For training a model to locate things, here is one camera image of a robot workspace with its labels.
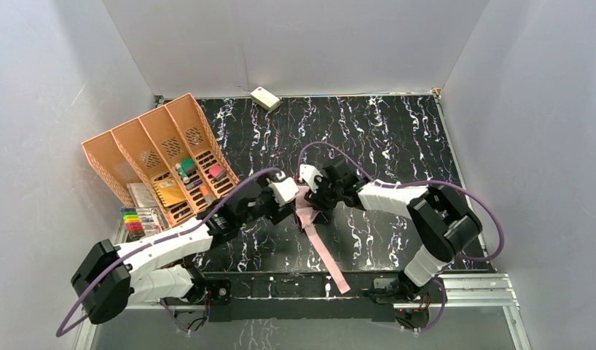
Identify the black and pink folding umbrella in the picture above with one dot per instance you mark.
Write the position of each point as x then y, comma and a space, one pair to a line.
306, 215

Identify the white small box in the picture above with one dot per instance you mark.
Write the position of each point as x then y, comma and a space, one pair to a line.
265, 99

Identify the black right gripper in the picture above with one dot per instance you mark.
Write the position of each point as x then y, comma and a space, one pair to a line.
320, 197

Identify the colourful marker set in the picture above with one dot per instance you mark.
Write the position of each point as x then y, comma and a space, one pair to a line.
133, 224

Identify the white paper pad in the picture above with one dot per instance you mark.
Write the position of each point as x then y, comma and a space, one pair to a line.
141, 196

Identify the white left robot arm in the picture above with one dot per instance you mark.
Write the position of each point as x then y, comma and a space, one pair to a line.
111, 277

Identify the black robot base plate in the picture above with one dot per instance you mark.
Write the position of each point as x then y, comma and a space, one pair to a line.
375, 296

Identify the orange plastic desk organizer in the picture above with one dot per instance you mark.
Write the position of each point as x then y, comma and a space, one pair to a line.
146, 149

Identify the yellow notebook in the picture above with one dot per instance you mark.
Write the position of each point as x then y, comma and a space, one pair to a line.
168, 191

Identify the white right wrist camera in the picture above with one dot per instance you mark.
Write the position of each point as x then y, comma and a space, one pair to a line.
307, 175

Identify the pink eraser block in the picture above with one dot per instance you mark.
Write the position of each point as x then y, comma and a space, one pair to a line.
217, 172

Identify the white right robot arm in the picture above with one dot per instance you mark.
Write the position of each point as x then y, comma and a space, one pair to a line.
439, 211

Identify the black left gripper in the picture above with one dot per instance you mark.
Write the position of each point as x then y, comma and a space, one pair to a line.
288, 209

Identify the aluminium frame rail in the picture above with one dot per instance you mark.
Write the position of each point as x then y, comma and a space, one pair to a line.
481, 310

